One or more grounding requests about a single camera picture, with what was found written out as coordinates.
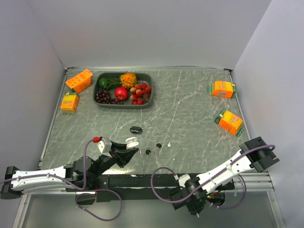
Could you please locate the orange box back right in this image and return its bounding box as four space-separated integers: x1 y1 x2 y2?
207 81 236 98

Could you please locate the red lychee cluster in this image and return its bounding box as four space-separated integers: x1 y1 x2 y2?
130 83 152 105

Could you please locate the green lime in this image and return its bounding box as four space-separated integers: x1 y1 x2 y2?
98 77 109 89

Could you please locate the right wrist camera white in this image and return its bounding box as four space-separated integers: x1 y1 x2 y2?
173 174 190 188

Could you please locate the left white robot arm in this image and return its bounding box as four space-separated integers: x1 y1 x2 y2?
0 137 139 200

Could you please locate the dark grey fruit tray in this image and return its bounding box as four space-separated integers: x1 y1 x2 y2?
93 72 154 109

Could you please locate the orange box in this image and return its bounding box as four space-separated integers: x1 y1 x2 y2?
214 109 243 138
207 81 236 98

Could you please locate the red apple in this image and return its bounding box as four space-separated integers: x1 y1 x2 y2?
114 87 128 101

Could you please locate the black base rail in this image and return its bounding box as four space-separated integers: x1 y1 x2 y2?
65 172 235 203

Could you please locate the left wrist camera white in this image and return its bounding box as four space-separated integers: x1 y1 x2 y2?
93 137 112 154

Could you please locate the orange carton back left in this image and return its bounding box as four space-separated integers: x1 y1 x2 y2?
66 69 93 93

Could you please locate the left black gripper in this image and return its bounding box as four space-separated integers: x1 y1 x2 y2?
90 140 139 180

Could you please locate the white earbud charging case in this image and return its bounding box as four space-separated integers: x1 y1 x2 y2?
125 137 139 149

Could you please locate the orange box front right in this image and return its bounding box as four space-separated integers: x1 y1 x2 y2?
214 109 243 138

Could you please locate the purple cable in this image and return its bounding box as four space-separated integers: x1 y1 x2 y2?
150 144 276 205
0 139 98 191

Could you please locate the orange spiky fruit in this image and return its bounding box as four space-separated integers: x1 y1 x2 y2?
119 72 138 89

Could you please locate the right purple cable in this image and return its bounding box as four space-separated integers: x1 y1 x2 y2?
150 144 276 205

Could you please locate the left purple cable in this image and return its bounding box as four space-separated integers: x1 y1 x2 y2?
0 139 98 191

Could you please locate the black glossy small case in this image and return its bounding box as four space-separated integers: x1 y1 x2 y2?
130 126 143 134

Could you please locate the dark purple grape bunch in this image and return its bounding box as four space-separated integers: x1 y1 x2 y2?
95 89 123 105

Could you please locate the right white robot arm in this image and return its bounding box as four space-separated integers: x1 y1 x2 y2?
169 137 280 215

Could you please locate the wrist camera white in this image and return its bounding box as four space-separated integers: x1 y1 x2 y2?
173 174 190 188
93 137 112 154

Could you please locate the orange sponge pack left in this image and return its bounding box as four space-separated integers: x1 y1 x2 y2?
60 92 79 114

